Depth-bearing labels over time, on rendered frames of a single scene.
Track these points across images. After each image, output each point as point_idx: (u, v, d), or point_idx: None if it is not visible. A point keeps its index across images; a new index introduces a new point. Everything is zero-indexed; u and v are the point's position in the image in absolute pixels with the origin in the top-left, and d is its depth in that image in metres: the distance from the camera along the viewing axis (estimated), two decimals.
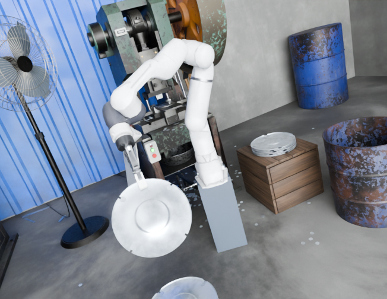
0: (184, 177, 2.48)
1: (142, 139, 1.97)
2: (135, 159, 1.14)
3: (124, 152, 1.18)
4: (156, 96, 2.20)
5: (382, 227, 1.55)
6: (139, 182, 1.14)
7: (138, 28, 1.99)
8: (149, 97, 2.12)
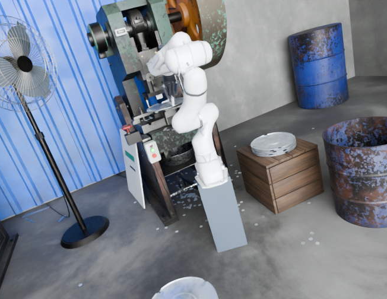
0: (184, 177, 2.48)
1: (142, 139, 1.97)
2: (176, 88, 1.95)
3: (173, 83, 1.88)
4: (156, 96, 2.20)
5: (382, 227, 1.55)
6: (174, 102, 1.98)
7: (138, 28, 1.99)
8: (149, 97, 2.12)
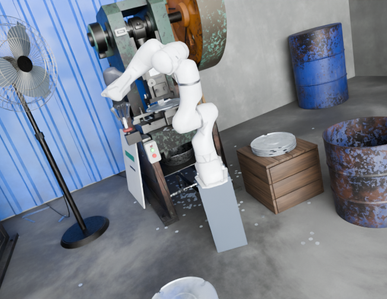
0: (184, 178, 2.48)
1: (142, 139, 1.97)
2: (128, 110, 1.90)
3: (123, 106, 1.84)
4: (158, 102, 2.21)
5: (382, 227, 1.55)
6: (126, 123, 1.93)
7: (139, 34, 2.02)
8: (151, 102, 2.13)
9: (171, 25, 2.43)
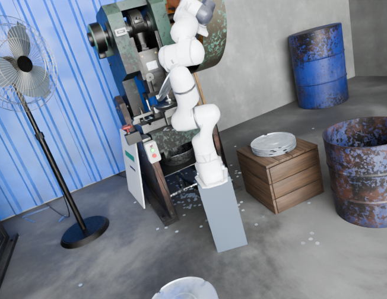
0: (184, 177, 2.48)
1: (142, 139, 1.97)
2: None
3: None
4: (156, 96, 2.20)
5: (382, 227, 1.55)
6: None
7: (138, 28, 1.99)
8: (149, 97, 2.12)
9: (167, 12, 2.39)
